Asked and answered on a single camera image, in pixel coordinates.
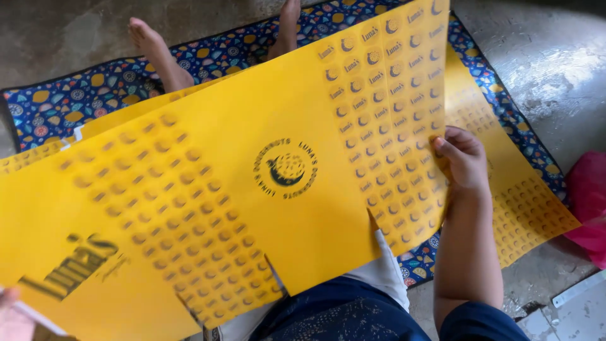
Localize person's dark blue sleeve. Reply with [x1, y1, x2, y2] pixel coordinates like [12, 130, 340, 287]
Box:
[439, 301, 532, 341]

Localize person's right hand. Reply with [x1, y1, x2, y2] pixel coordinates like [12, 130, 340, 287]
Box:
[433, 125, 491, 196]

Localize person's foot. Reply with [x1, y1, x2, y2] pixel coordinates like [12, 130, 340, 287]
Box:
[267, 0, 302, 61]
[127, 17, 195, 93]

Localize yellow printed cardboard box sheet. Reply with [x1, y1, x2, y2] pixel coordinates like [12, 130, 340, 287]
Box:
[0, 0, 450, 341]

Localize person's left hand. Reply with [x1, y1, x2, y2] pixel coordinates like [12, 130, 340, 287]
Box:
[0, 286, 36, 341]

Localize pink plastic bag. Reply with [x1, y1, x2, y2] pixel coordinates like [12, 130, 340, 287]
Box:
[563, 151, 606, 271]

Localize person's right foot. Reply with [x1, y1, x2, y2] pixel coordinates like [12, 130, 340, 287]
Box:
[267, 0, 302, 61]

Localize white flat strip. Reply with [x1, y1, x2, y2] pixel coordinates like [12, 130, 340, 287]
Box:
[551, 270, 606, 309]

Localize person's dark blue trousers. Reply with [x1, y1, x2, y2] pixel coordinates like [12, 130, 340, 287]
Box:
[248, 277, 432, 341]

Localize blue patterned floor mat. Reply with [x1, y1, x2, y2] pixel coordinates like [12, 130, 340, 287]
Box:
[0, 0, 570, 288]

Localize person's left foot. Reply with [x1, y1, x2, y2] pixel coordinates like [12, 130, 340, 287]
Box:
[127, 17, 195, 93]

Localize stack of yellow flat cartons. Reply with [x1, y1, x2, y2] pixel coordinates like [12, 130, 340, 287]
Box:
[0, 44, 582, 269]

